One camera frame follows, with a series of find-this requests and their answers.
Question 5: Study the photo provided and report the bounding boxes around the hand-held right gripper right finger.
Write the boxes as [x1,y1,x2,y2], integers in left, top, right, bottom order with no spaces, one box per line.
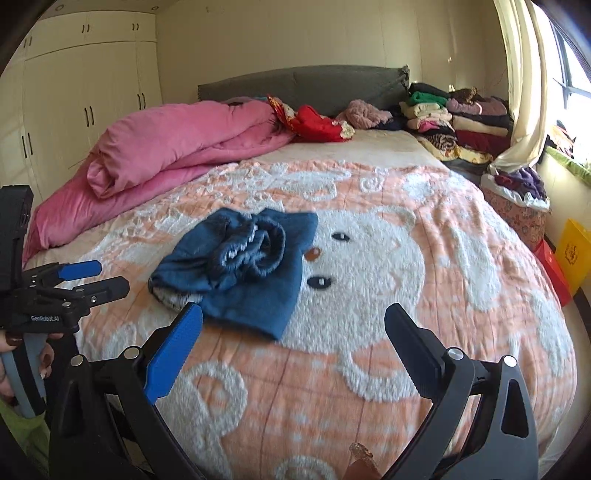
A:
[383,302,541,480]

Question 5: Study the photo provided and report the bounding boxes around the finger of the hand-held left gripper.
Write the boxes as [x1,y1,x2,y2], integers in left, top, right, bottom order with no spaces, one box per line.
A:
[55,275,131,310]
[25,259,103,287]

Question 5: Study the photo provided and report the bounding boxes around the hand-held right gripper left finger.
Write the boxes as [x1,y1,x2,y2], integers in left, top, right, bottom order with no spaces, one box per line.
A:
[47,301,205,480]

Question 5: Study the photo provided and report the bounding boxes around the blue denim pants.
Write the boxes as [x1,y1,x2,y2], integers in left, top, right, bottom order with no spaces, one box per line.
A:
[148,207,319,341]

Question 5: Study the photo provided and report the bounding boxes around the person's right hand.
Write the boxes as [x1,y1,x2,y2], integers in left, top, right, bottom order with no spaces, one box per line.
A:
[348,442,382,480]

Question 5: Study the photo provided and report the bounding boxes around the person's left hand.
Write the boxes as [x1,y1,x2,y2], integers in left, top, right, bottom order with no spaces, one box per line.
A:
[0,332,64,400]

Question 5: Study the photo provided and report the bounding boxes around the peach and white printed blanket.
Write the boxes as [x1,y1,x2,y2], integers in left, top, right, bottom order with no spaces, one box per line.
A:
[23,129,578,480]

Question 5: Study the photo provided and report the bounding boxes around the pink duvet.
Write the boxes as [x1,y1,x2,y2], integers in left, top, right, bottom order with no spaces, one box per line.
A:
[22,99,303,264]

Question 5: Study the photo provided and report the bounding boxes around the red box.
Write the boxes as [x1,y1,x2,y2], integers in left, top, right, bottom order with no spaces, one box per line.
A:
[533,240,575,308]

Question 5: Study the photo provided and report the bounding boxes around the floral fabric basket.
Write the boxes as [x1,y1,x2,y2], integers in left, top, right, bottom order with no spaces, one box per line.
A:
[480,173,551,252]

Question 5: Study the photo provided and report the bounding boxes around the person's yellow-green garment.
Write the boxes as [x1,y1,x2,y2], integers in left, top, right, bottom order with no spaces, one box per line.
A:
[0,397,51,476]

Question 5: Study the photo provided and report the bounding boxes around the cream wardrobe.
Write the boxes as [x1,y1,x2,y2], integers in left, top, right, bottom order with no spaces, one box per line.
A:
[0,11,163,217]

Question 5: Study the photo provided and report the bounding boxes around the yellow paper bag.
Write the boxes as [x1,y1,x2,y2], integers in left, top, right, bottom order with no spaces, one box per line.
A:
[554,219,591,296]

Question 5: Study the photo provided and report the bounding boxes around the purple clothes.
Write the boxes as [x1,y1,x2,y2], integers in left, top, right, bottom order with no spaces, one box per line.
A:
[493,166,548,200]

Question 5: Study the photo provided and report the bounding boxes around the yellow floral cloth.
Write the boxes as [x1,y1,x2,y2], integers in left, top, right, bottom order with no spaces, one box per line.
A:
[456,148,493,165]

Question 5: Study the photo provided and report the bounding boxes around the stack of folded clothes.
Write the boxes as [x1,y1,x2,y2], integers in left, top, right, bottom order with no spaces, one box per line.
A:
[399,83,459,160]
[445,88,514,160]

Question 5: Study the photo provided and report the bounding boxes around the mauve fluffy cloth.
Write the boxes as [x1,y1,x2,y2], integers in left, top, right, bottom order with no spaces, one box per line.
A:
[336,99,393,131]

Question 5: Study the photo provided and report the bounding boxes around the red patterned cloth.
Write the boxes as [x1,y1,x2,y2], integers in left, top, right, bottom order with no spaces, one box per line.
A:
[268,95,356,143]

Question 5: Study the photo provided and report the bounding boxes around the patterned windowsill cloth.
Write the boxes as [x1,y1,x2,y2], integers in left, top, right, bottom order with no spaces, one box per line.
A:
[545,122,591,180]

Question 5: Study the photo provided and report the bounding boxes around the grey upholstered headboard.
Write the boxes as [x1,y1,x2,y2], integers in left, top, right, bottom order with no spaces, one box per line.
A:
[198,65,411,118]

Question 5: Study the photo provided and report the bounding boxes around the cream curtain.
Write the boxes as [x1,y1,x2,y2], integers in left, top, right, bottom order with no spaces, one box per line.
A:
[492,0,561,174]

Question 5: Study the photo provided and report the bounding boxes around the window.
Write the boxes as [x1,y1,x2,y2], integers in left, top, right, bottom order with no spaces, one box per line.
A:
[531,0,591,134]

